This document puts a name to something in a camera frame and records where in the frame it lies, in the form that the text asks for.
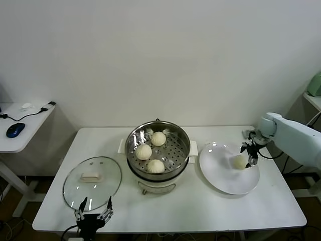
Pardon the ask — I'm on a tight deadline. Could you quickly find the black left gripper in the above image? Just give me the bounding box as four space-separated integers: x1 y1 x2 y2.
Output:
74 196 115 239

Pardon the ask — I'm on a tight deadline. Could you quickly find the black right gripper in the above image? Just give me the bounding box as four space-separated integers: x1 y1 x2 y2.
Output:
240 140 261 169

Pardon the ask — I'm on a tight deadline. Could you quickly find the white steamed baozi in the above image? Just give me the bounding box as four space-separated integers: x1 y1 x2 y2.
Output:
150 132 166 147
232 155 248 171
135 144 153 161
146 159 166 174

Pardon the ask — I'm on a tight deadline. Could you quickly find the oval glass lid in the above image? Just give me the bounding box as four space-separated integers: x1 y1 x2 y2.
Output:
62 156 123 211

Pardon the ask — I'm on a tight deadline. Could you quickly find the stainless steel steamer basket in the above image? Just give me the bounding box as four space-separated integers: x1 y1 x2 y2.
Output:
124 121 191 182

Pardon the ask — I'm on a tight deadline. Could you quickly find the white round plate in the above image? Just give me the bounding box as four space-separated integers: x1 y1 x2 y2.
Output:
199 142 260 195

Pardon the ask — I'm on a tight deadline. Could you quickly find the white shelf board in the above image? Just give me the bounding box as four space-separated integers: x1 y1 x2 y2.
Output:
302 92 321 112

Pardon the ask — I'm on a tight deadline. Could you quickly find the mint green appliance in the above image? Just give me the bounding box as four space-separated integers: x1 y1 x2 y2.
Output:
306 72 321 97

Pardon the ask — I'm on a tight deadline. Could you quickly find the white side desk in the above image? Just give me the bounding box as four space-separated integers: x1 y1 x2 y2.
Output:
0 102 57 218

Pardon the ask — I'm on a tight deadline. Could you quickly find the blue computer mouse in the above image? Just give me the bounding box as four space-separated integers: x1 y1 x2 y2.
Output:
6 123 26 138

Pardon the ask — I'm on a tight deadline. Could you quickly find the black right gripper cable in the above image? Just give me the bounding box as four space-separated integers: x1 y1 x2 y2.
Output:
259 148 284 159

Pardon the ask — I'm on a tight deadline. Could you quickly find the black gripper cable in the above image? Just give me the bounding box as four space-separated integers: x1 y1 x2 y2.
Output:
259 148 284 159
61 224 81 241

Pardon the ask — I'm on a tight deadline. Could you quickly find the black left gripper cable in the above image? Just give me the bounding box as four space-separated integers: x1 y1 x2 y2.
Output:
61 224 81 241

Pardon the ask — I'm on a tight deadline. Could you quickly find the black power adapter cable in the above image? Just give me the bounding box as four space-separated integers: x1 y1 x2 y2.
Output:
281 153 305 175

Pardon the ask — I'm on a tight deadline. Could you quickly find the thin white cable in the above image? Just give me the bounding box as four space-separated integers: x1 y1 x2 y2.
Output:
304 114 321 129

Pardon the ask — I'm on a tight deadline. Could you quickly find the black cable with adapter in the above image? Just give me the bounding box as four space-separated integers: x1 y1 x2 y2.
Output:
0 101 56 121

